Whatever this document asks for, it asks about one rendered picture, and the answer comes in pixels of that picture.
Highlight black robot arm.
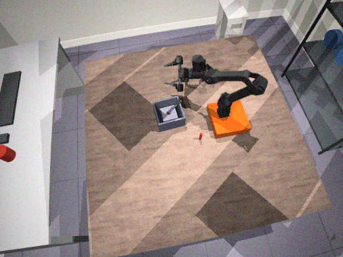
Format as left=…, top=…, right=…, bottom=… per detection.
left=178, top=54, right=268, bottom=118

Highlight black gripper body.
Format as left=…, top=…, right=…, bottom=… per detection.
left=176, top=56, right=193, bottom=92

